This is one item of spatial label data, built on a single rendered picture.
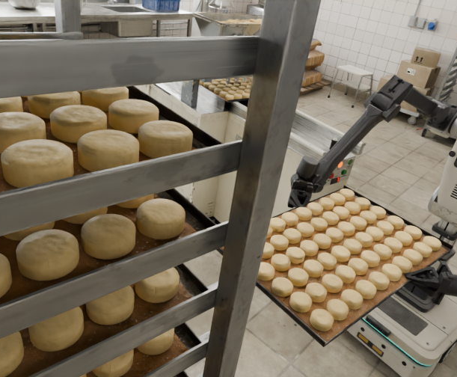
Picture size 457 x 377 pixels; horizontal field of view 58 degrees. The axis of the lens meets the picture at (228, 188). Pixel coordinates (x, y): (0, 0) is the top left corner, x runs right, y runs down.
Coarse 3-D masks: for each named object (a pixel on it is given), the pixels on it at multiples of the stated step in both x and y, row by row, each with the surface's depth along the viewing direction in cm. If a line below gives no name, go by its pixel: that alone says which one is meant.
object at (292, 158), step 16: (240, 128) 233; (304, 128) 232; (320, 144) 214; (288, 160) 207; (224, 176) 256; (288, 176) 210; (224, 192) 260; (288, 192) 212; (320, 192) 211; (224, 208) 264; (288, 208) 215
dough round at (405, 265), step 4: (396, 260) 111; (400, 260) 111; (404, 260) 111; (408, 260) 111; (396, 264) 110; (400, 264) 110; (404, 264) 110; (408, 264) 110; (400, 268) 109; (404, 268) 109; (408, 268) 109; (404, 272) 109
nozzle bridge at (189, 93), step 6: (216, 78) 227; (222, 78) 229; (228, 78) 232; (186, 84) 234; (192, 84) 229; (198, 84) 230; (186, 90) 235; (192, 90) 230; (186, 96) 236; (192, 96) 232; (186, 102) 238; (192, 102) 234
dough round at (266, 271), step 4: (260, 264) 103; (264, 264) 104; (268, 264) 104; (260, 268) 102; (264, 268) 102; (268, 268) 103; (272, 268) 103; (260, 272) 101; (264, 272) 101; (268, 272) 101; (272, 272) 101; (260, 276) 101; (264, 276) 100; (268, 276) 101; (272, 276) 102; (264, 280) 101; (268, 280) 101
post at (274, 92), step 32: (288, 0) 29; (320, 0) 30; (288, 32) 30; (256, 64) 33; (288, 64) 31; (256, 96) 34; (288, 96) 33; (256, 128) 35; (288, 128) 35; (256, 160) 36; (256, 192) 37; (256, 224) 39; (224, 256) 43; (256, 256) 42; (224, 288) 44; (224, 320) 46; (224, 352) 48
